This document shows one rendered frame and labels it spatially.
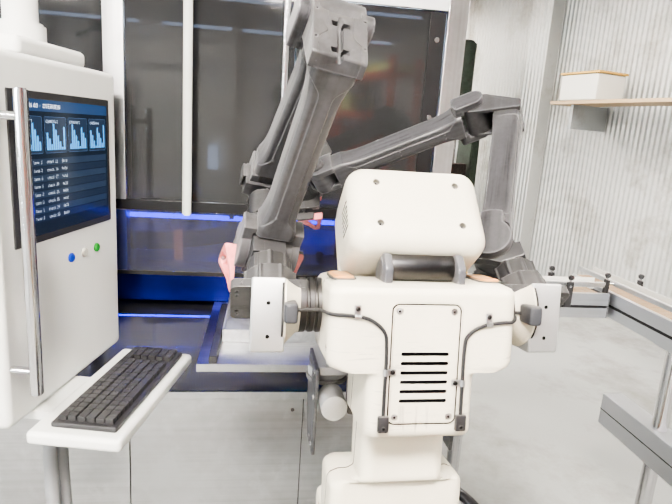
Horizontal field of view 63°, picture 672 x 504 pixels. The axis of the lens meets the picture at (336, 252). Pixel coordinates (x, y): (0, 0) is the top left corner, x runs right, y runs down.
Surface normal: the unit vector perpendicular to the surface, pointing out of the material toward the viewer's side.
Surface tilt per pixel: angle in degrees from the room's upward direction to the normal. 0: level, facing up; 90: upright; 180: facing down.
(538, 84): 90
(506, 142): 45
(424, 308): 82
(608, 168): 90
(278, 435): 90
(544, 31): 90
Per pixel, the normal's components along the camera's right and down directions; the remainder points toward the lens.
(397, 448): 0.16, 0.08
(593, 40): -0.91, 0.03
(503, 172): -0.32, -0.57
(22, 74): 1.00, 0.08
